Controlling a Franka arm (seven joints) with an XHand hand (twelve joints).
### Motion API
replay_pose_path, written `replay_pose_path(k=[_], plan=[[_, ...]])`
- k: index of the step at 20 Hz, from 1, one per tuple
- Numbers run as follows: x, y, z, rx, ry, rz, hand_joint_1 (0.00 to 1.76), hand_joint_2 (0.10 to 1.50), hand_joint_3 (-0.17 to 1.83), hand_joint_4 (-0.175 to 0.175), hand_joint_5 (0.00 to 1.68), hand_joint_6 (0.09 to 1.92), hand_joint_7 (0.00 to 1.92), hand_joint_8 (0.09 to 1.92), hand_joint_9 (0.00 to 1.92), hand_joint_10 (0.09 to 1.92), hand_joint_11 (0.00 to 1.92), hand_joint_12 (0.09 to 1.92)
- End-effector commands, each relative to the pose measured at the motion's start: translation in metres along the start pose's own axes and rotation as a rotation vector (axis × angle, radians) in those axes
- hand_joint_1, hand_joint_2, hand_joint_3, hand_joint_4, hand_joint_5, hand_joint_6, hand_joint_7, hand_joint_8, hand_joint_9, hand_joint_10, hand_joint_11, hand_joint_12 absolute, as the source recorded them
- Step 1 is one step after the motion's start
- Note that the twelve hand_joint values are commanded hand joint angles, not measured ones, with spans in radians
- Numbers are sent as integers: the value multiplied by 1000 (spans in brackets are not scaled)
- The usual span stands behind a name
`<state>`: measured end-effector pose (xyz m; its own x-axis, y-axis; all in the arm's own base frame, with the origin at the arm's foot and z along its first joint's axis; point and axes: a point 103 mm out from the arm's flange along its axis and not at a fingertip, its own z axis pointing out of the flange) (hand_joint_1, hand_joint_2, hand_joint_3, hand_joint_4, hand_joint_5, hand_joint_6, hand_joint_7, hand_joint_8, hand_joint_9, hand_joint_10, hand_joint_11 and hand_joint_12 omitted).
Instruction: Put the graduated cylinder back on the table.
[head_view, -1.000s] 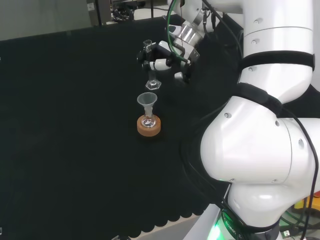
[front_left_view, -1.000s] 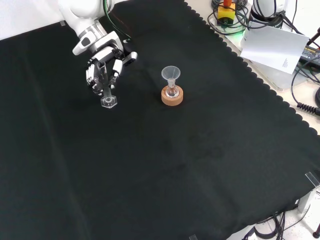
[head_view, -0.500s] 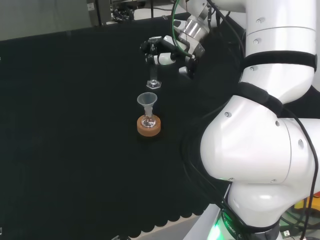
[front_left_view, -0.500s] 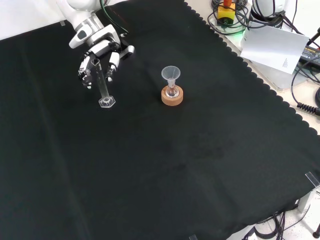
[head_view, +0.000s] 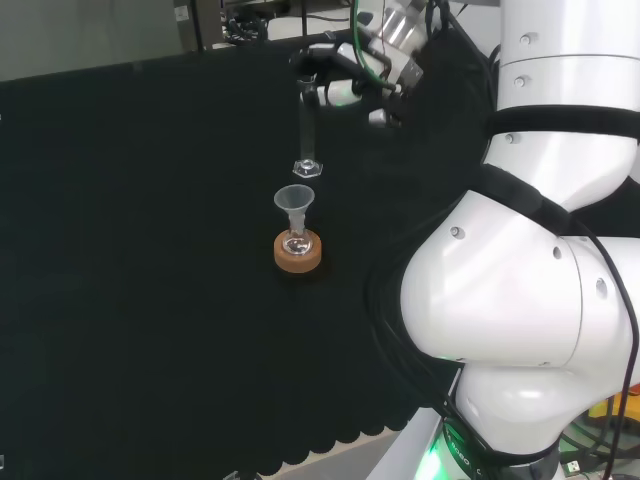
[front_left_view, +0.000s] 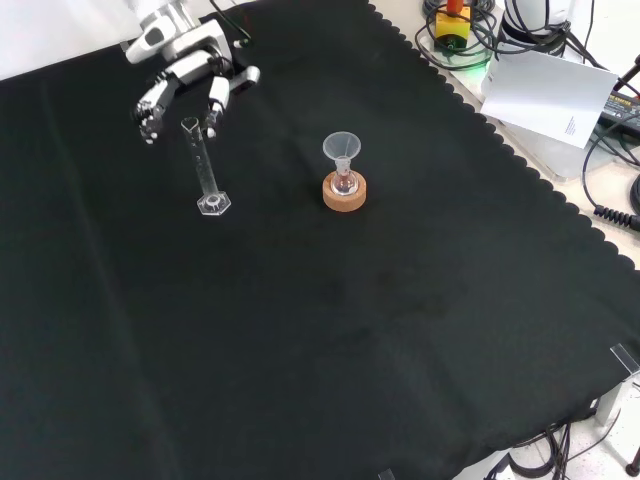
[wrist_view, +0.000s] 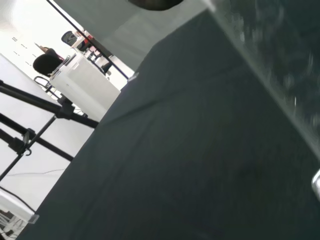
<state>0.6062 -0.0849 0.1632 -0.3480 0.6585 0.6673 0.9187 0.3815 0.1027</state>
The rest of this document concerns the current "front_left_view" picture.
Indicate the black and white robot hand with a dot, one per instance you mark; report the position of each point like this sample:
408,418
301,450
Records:
197,55

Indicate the clear glass graduated cylinder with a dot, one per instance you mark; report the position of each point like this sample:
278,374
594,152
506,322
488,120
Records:
204,172

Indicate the translucent plastic funnel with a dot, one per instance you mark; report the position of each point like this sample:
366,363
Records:
341,145

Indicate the clear round-bottom glass flask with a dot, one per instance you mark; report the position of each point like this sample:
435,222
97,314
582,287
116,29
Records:
345,184

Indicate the yellow stop button box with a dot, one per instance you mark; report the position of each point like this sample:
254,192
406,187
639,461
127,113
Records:
452,27

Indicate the black bench cloth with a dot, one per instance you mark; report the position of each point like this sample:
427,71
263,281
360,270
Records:
300,325

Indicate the pale board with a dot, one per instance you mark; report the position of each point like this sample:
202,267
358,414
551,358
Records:
545,95

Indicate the black power adapter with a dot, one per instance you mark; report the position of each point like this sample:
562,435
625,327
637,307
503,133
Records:
622,107

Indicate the clear acrylic corner piece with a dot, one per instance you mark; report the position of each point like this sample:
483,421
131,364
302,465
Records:
625,357

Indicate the grey metal bench bracket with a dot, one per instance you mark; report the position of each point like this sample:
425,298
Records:
617,400

